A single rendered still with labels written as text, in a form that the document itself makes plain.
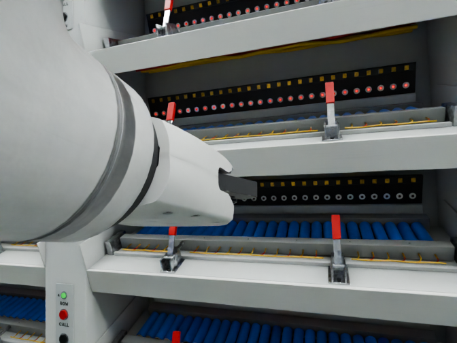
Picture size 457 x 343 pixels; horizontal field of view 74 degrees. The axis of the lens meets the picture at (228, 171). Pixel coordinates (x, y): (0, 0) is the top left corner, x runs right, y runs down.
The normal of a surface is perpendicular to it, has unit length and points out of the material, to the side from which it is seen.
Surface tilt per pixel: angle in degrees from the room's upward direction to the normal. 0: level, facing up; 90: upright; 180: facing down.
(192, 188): 97
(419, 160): 109
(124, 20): 90
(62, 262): 90
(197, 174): 83
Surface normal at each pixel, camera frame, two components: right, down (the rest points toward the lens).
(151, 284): -0.28, 0.29
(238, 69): -0.31, -0.04
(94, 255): 0.95, -0.04
